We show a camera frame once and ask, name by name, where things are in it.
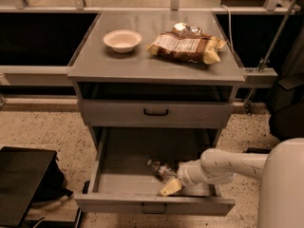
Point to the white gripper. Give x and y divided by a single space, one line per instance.
185 175

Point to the clear plastic water bottle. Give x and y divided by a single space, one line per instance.
162 170

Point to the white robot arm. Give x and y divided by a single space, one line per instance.
281 172

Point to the open grey lower drawer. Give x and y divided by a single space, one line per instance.
122 181

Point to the closed grey upper drawer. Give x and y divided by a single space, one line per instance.
130 114

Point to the grey drawer cabinet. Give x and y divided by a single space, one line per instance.
99 73

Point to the black office chair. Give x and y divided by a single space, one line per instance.
285 99

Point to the brown yellow chip bag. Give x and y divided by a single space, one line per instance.
187 43

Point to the black box at left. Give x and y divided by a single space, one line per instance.
26 176

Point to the white paper bowl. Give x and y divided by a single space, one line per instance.
122 40

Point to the metal diagonal rod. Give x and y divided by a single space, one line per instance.
270 5

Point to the black drawer handle lower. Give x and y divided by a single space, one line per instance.
154 209

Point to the black drawer handle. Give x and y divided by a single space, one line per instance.
152 113
154 209

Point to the black drawer handle upper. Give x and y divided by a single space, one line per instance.
152 113

